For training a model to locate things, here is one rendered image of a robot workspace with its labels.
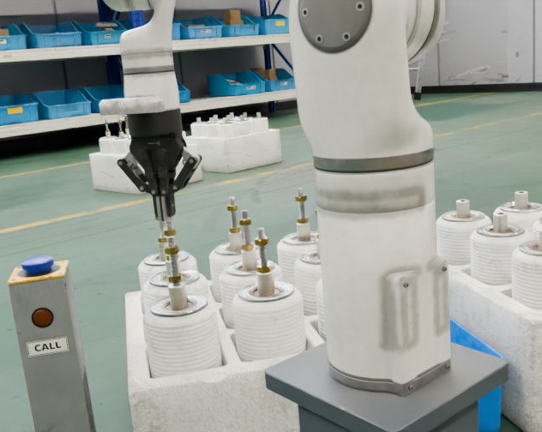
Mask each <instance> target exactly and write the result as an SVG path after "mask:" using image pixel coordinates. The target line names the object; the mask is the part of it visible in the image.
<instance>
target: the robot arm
mask: <svg viewBox="0 0 542 432"><path fill-rule="evenodd" d="M103 1H104V2H105V4H106V5H108V6H109V7H110V8H111V9H114V10H116V11H132V10H144V9H154V15H153V18H152V19H151V21H150V22H149V23H148V24H146V25H144V26H142V27H138V28H134V29H131V30H129V31H126V32H124V33H123V34H122V35H121V37H120V50H121V55H122V56H121V57H122V64H123V74H124V76H123V78H124V99H102V100H101V101H100V103H99V112H100V115H101V116H105V115H123V114H127V120H128V127H129V134H130V137H131V142H130V144H129V152H128V153H127V154H126V155H125V156H124V157H123V158H122V159H119V160H118V161H117V165H118V166H119V167H120V168H121V170H122V171H123V172H124V173H125V174H126V176H127V177H128V178H129V179H130V180H131V182H132V183H133V184H134V185H135V186H136V187H137V188H138V189H139V190H140V191H141V192H147V193H149V194H151V195H152V197H153V201H154V214H155V216H156V217H158V218H159V221H170V220H172V219H173V216H174V215H175V213H176V207H175V199H174V194H175V192H177V191H179V190H180V189H184V188H185V187H186V185H187V183H188V182H189V180H190V179H191V177H192V176H193V174H194V173H195V171H196V169H197V167H198V165H199V164H200V163H201V162H202V156H201V155H200V154H193V153H192V152H191V151H190V150H189V149H188V148H187V144H186V141H185V140H184V138H183V126H182V118H181V110H180V102H179V93H178V84H177V80H176V76H175V71H173V70H174V63H173V55H172V19H173V13H174V7H175V2H176V0H103ZM444 22H445V1H444V0H290V3H289V36H290V46H291V54H292V66H293V74H294V80H295V87H296V94H297V101H298V114H299V118H300V122H301V126H302V128H303V131H304V134H305V136H306V138H307V140H308V142H309V143H310V146H311V150H312V155H313V165H314V173H315V185H316V210H317V222H318V234H319V246H320V258H321V270H322V294H323V306H324V318H325V327H326V339H327V351H328V370H329V373H330V374H331V375H332V376H333V378H334V379H335V380H337V381H338V382H339V383H341V384H343V385H345V386H347V387H351V388H354V389H358V390H361V391H367V392H374V393H393V394H396V395H398V396H401V397H404V396H407V395H408V394H409V393H412V392H414V391H415V390H417V389H419V388H421V387H422V386H424V385H426V384H427V383H429V382H431V381H433V380H435V379H436V378H438V377H439V376H441V375H444V374H445V373H447V372H449V371H450V370H451V345H450V316H449V263H448V261H447V259H446V258H444V257H441V256H437V230H436V206H435V177H434V143H433V132H432V128H431V126H430V125H429V123H428V122H427V121H425V120H424V119H423V118H422V117H421V116H420V115H419V114H418V113H417V111H416V109H415V107H414V104H413V100H412V96H411V89H410V81H409V71H408V65H409V64H411V63H414V62H416V61H418V60H419V59H420V58H422V57H424V56H425V55H426V54H427V53H428V52H429V51H430V50H431V49H432V48H433V47H434V46H435V44H436V43H437V41H438V40H439V38H440V36H441V33H442V31H443V26H444ZM182 157H183V160H182V164H183V166H184V167H183V168H182V170H181V171H180V172H179V174H178V176H177V178H176V180H175V176H176V167H177V166H178V163H179V162H180V160H181V158H182ZM138 163H139V164H140V166H141V167H142V168H143V169H144V172H145V173H144V172H143V171H142V169H141V168H140V167H139V166H138Z"/></svg>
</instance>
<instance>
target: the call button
mask: <svg viewBox="0 0 542 432"><path fill-rule="evenodd" d="M53 264H54V260H53V257H51V256H49V255H40V256H35V257H31V258H28V259H26V260H24V261H23V262H22V263H21V267H22V269H23V270H26V273H28V274H36V273H44V272H47V271H49V270H51V265H53Z"/></svg>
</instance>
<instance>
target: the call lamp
mask: <svg viewBox="0 0 542 432"><path fill-rule="evenodd" d="M33 320H34V322H35V323H36V324H37V325H39V326H46V325H48V324H49V323H50V322H51V313H50V312H49V311H47V310H45V309H41V310H38V311H37V312H36V313H35V314H34V316H33Z"/></svg>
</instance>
